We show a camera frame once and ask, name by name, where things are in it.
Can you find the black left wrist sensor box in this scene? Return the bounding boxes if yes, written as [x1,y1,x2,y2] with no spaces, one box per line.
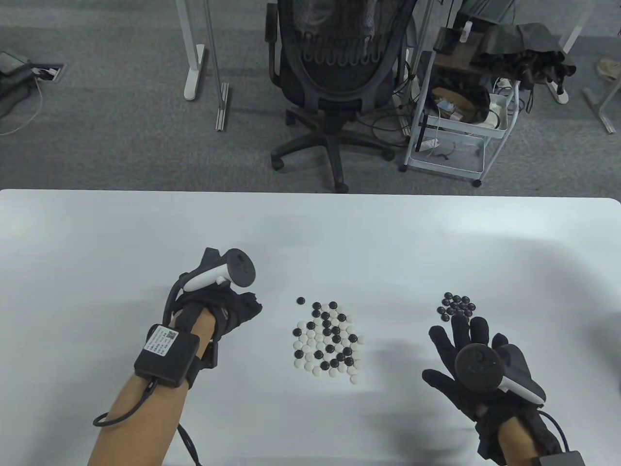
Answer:
[134,324,201,387]

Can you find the person's left hand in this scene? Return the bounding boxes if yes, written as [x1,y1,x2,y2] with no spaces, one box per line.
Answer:
[172,248,264,340]

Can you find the black phone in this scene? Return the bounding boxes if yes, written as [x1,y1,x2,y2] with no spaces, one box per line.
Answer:
[433,28,461,53]

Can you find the black wrist sensor box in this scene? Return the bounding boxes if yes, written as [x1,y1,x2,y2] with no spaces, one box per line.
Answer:
[134,324,201,387]
[533,451,588,466]

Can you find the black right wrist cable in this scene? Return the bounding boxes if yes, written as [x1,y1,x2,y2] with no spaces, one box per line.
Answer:
[539,410,569,454]

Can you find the white power adapter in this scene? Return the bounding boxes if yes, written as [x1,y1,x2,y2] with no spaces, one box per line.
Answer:
[488,92,510,130]

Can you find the pile of mixed go stones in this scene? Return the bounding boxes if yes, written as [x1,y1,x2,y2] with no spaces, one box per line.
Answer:
[292,297,365,386]

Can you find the black right wrist sensor box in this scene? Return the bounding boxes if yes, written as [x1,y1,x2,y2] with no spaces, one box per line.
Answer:
[533,451,588,466]

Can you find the black and tan bag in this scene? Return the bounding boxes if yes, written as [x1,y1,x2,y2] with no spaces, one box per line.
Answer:
[429,73,491,124]

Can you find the person's right hand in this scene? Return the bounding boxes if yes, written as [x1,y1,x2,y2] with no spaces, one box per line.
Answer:
[422,316,563,464]

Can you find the person's left forearm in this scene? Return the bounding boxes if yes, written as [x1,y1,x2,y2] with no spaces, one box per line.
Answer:
[87,308,216,466]

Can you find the floor socket box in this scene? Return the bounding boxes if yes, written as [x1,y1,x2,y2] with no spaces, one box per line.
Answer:
[32,62,66,82]

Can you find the black mesh office chair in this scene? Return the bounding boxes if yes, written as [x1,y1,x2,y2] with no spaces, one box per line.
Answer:
[264,0,418,193]

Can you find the aluminium profile post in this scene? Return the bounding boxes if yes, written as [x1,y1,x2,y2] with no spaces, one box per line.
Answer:
[201,0,229,132]

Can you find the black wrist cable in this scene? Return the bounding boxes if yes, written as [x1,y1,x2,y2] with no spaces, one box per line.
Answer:
[93,274,202,466]
[539,410,569,454]

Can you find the white wheeled utility cart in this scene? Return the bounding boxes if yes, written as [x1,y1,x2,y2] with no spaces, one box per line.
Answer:
[399,24,522,189]

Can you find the white floor cable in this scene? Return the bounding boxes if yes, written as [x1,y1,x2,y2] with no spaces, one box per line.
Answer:
[0,80,43,135]

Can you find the black crumpled cloth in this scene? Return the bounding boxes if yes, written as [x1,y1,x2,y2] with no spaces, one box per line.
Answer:
[473,23,578,98]

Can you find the white slanted desk leg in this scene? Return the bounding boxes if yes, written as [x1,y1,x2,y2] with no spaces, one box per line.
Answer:
[543,0,590,105]

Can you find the grey white right hand controller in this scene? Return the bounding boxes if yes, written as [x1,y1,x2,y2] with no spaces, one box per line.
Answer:
[455,343,546,404]

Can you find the group of black go stones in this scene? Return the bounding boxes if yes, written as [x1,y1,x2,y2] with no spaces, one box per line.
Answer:
[437,292,477,321]

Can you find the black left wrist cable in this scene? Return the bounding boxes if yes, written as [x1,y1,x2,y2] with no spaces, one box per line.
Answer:
[93,274,202,466]

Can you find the dark grey left hand controller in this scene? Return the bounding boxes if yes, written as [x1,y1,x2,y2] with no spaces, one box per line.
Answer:
[183,249,256,293]

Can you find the grey desk leg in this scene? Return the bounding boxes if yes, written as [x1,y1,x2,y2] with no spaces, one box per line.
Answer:
[582,80,621,135]

